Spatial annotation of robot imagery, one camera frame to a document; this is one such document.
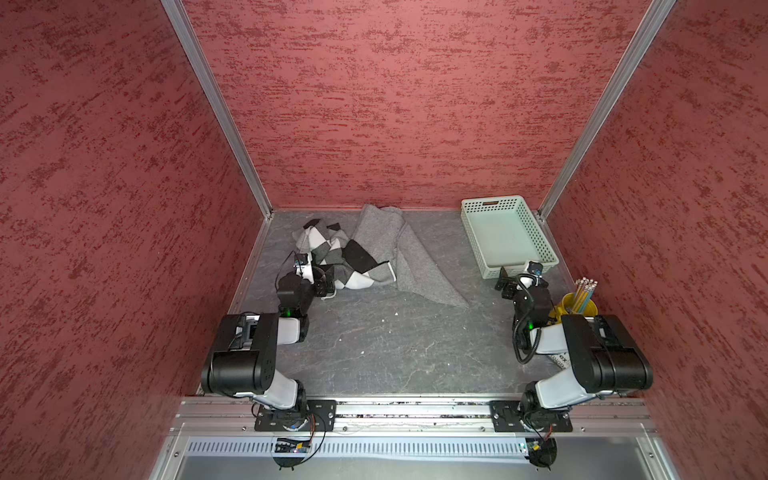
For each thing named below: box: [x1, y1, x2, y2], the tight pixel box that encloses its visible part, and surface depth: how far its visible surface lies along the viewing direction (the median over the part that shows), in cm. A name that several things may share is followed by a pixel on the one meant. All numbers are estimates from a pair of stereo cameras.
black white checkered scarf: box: [292, 219, 396, 289], surface depth 102 cm
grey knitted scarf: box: [354, 204, 469, 307], surface depth 105 cm
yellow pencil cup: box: [548, 292, 599, 324], surface depth 85 cm
